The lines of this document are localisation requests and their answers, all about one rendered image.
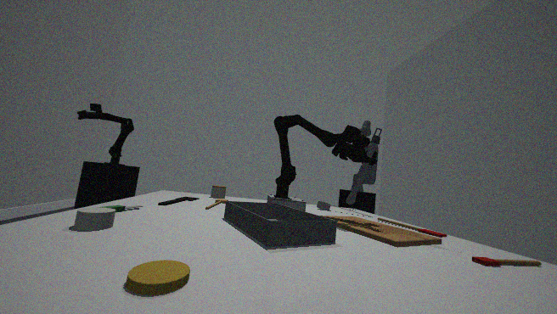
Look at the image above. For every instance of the wooden board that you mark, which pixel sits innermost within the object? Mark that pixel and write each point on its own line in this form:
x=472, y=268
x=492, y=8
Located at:
x=394, y=236

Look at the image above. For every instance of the tan flat round disc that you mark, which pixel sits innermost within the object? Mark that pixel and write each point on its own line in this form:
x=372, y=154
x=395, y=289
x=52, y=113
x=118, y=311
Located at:
x=157, y=277

